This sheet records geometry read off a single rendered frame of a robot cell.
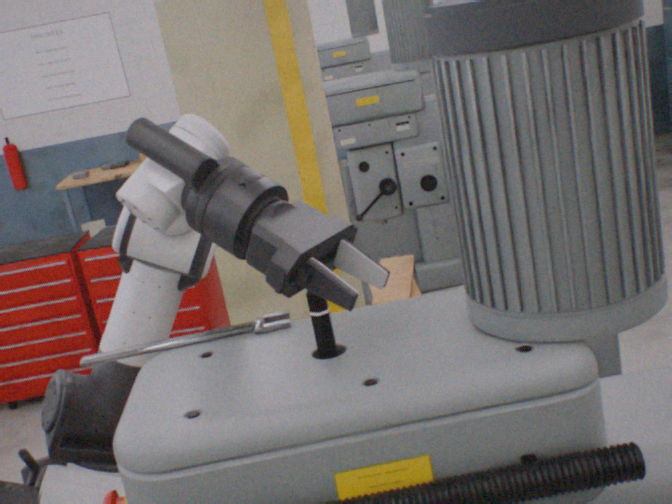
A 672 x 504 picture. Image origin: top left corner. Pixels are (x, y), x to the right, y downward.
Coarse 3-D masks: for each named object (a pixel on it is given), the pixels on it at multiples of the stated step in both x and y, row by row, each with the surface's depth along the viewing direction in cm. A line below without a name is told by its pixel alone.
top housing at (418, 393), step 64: (384, 320) 97; (448, 320) 94; (192, 384) 90; (256, 384) 87; (320, 384) 85; (384, 384) 82; (448, 384) 81; (512, 384) 80; (576, 384) 81; (128, 448) 82; (192, 448) 80; (256, 448) 80; (320, 448) 81; (384, 448) 81; (448, 448) 81; (512, 448) 82; (576, 448) 82
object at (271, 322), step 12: (288, 312) 103; (240, 324) 103; (252, 324) 102; (264, 324) 101; (276, 324) 101; (288, 324) 101; (180, 336) 103; (192, 336) 102; (204, 336) 101; (216, 336) 101; (228, 336) 101; (132, 348) 102; (144, 348) 101; (156, 348) 101; (168, 348) 101; (84, 360) 101; (96, 360) 101; (108, 360) 101
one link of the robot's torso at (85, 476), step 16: (32, 464) 124; (80, 464) 124; (96, 464) 124; (112, 464) 126; (0, 480) 118; (32, 480) 131; (48, 480) 120; (64, 480) 120; (80, 480) 121; (96, 480) 122; (112, 480) 123; (0, 496) 118; (16, 496) 118; (32, 496) 118; (48, 496) 119; (64, 496) 119; (80, 496) 120; (96, 496) 120
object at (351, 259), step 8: (344, 240) 90; (344, 248) 89; (352, 248) 89; (336, 256) 90; (344, 256) 90; (352, 256) 89; (360, 256) 89; (368, 256) 89; (336, 264) 91; (344, 264) 90; (352, 264) 90; (360, 264) 89; (368, 264) 88; (376, 264) 88; (352, 272) 90; (360, 272) 89; (368, 272) 89; (376, 272) 88; (384, 272) 88; (368, 280) 89; (376, 280) 89; (384, 280) 88
